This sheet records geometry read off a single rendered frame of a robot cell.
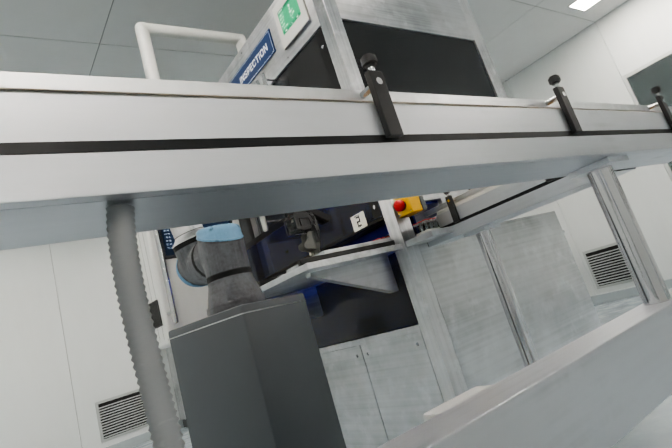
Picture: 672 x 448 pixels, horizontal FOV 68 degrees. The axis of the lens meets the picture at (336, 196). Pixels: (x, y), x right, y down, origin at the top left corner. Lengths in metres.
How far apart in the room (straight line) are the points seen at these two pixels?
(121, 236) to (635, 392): 0.76
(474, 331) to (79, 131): 1.60
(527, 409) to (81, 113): 0.58
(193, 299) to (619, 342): 1.85
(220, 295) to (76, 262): 5.86
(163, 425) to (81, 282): 6.61
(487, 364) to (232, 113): 1.53
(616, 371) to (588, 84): 5.69
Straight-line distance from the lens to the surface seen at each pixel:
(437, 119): 0.70
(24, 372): 6.82
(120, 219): 0.46
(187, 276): 1.45
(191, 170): 0.47
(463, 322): 1.84
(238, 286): 1.27
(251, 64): 2.53
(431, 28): 2.47
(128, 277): 0.44
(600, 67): 6.42
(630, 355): 0.93
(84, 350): 6.90
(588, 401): 0.81
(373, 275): 1.74
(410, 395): 1.91
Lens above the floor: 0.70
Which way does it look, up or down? 13 degrees up
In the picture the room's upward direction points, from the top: 17 degrees counter-clockwise
